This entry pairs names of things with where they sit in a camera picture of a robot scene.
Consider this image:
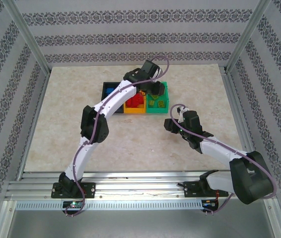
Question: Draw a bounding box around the slotted grey cable duct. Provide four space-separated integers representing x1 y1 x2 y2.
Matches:
15 200 203 211

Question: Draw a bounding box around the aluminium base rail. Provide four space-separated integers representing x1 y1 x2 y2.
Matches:
5 171 279 200

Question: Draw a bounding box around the aluminium side rail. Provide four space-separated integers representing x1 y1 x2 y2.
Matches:
221 66 264 179

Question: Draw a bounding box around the green plastic bin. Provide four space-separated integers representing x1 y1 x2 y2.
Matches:
145 81 169 114

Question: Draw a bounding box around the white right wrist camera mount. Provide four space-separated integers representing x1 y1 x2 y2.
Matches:
176 106 190 117

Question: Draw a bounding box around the purple cable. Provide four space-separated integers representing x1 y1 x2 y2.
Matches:
170 104 277 215
65 56 170 217

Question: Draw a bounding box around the small circuit board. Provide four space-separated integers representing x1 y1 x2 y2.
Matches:
63 201 84 209
202 199 219 208

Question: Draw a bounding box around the black plastic bin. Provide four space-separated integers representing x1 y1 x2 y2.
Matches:
101 81 125 114

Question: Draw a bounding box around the aluminium frame post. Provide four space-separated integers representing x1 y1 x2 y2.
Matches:
2 0 52 74
224 0 273 72

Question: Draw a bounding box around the yellow plastic bin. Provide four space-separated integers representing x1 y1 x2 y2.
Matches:
123 90 147 114

